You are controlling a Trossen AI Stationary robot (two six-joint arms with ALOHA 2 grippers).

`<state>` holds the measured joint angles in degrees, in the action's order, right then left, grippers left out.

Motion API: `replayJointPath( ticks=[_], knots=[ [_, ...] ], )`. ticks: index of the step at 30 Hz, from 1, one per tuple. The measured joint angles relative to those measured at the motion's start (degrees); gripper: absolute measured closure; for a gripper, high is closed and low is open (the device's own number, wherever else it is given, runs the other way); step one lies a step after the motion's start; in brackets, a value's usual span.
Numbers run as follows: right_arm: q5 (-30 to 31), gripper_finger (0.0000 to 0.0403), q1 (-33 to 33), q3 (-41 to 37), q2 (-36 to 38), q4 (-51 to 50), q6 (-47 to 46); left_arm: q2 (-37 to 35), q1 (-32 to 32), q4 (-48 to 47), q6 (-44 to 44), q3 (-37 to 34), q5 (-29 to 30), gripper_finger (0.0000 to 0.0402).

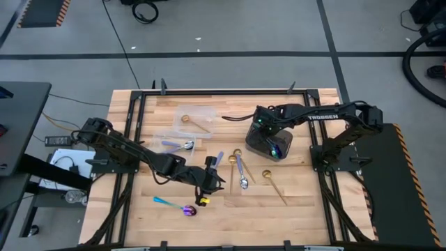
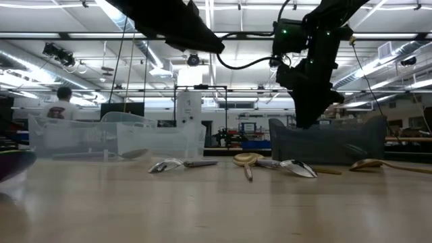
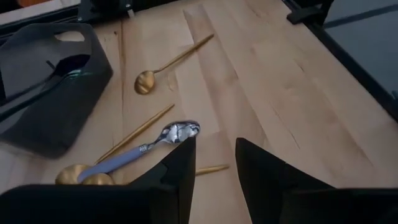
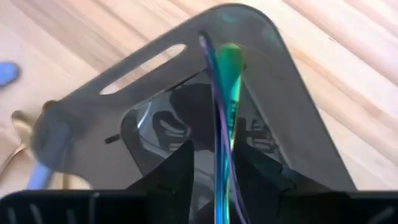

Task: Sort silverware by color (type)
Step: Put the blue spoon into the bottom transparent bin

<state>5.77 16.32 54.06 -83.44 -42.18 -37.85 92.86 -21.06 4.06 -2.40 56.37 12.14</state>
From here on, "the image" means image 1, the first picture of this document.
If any black power adapter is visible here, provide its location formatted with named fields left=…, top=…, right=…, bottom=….
left=44, top=135, right=72, bottom=148

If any coiled black cable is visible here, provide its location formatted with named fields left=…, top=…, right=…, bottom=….
left=131, top=0, right=160, bottom=25

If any iridescent blue spoon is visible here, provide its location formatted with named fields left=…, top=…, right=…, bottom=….
left=270, top=141, right=283, bottom=160
left=152, top=196, right=198, bottom=218
left=266, top=137, right=279, bottom=158

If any transparent round object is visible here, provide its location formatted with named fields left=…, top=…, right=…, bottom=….
left=63, top=189, right=89, bottom=207

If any dark gray plastic bin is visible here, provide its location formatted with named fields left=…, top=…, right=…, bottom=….
left=245, top=120, right=294, bottom=162

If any thin black floor cable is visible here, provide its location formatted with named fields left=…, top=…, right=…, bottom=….
left=47, top=92, right=112, bottom=107

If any silver spoon lavender handle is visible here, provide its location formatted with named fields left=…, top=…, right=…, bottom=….
left=213, top=151, right=225, bottom=170
left=160, top=139, right=195, bottom=151
left=235, top=153, right=249, bottom=191

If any white cardboard sheet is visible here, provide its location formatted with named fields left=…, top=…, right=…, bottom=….
left=37, top=148, right=98, bottom=192

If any long black floor cable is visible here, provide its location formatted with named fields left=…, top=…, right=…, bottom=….
left=101, top=0, right=141, bottom=90

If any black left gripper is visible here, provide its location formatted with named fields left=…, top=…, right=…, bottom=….
left=190, top=156, right=226, bottom=207

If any large black hazard-striped mat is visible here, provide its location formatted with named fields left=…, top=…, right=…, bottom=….
left=354, top=121, right=444, bottom=249

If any black orange tool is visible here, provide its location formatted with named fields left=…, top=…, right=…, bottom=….
left=426, top=61, right=446, bottom=80

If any black aluminium table frame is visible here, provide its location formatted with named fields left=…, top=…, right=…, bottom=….
left=79, top=78, right=377, bottom=251

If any white light bar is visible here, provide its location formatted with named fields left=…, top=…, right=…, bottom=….
left=304, top=245, right=345, bottom=251

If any yellow floor cable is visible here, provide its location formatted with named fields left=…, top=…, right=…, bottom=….
left=40, top=111, right=85, bottom=136

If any black desk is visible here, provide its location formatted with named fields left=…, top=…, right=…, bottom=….
left=0, top=81, right=92, bottom=251

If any black equipment stack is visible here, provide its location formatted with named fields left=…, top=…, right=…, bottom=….
left=408, top=0, right=446, bottom=49

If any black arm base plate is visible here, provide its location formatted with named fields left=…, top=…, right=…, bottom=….
left=309, top=144, right=372, bottom=172
left=86, top=148, right=141, bottom=174

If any gold spoon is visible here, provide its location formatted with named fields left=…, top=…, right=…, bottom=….
left=261, top=169, right=289, bottom=206
left=232, top=148, right=257, bottom=185
left=180, top=114, right=213, bottom=135
left=228, top=154, right=238, bottom=195

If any thick black hose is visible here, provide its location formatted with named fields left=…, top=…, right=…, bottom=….
left=401, top=29, right=446, bottom=109

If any black equipment base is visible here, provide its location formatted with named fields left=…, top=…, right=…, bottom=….
left=120, top=0, right=169, bottom=6

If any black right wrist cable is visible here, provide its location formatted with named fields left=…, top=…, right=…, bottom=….
left=221, top=114, right=258, bottom=123

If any small black orange-striped mat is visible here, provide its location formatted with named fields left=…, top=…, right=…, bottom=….
left=16, top=0, right=72, bottom=29

